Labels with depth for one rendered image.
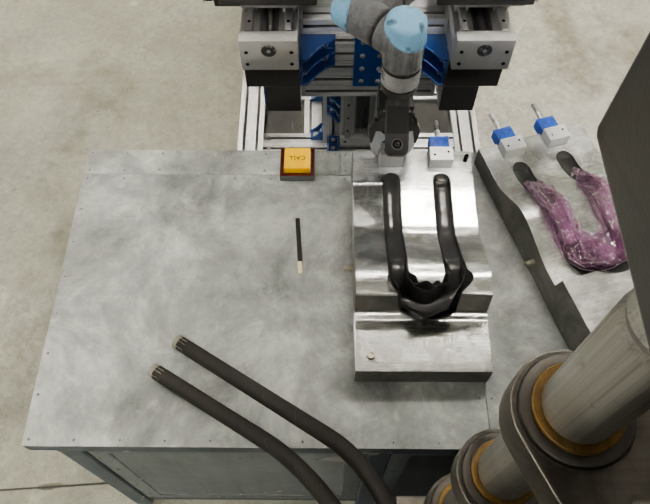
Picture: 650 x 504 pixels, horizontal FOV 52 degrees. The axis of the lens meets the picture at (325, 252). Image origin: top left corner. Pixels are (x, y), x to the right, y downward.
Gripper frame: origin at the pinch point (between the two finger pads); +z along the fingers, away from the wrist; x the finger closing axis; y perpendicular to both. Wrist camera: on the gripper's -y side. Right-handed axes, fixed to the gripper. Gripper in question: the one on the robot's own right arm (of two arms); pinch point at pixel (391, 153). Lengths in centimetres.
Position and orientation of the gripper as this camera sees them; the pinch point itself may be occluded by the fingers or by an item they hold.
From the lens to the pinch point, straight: 147.3
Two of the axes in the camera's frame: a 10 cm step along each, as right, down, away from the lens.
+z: 0.0, 4.9, 8.7
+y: 0.1, -8.7, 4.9
